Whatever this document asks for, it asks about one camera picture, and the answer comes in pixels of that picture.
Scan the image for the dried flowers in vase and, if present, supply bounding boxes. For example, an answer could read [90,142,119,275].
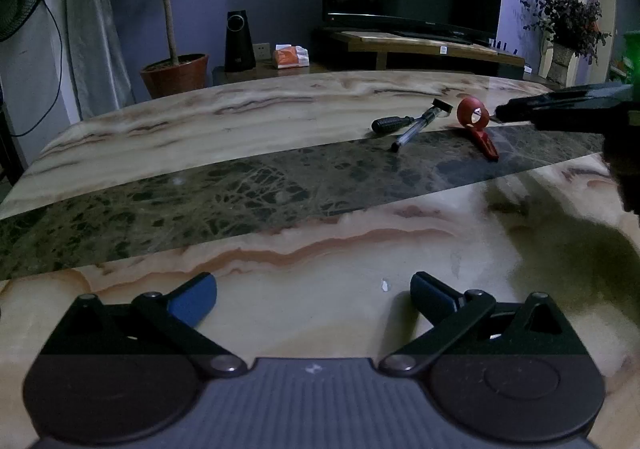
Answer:
[518,0,613,86]

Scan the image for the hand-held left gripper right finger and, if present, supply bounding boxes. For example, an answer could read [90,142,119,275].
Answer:
[378,271,586,377]

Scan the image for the black handled screwdriver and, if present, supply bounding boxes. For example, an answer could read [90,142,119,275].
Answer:
[370,113,426,134]

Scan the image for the wooden television stand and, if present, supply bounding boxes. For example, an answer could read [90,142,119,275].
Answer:
[312,26,527,77]

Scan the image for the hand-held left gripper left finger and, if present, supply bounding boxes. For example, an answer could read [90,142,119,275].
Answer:
[42,272,248,378]

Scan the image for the cluttered storage shelf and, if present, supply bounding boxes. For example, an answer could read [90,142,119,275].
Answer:
[601,55,627,90]

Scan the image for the potted tree in terracotta pot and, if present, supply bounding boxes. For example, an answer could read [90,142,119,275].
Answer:
[102,0,217,100]

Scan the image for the low dark cabinet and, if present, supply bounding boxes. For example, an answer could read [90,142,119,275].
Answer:
[211,61,331,88]

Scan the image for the black speaker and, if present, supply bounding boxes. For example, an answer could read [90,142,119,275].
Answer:
[224,10,257,73]

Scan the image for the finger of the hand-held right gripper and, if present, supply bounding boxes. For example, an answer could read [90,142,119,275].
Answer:
[507,83,636,110]
[492,101,640,130]

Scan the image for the orange tissue pack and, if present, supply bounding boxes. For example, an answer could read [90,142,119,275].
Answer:
[272,44,310,70]

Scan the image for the black fan cable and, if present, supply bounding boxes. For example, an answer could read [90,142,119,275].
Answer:
[9,0,64,138]

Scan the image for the pale grey curtain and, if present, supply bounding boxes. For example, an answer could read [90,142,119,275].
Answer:
[65,0,137,120]

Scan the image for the clear pen with black tip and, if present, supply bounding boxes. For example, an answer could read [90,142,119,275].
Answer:
[389,99,454,154]

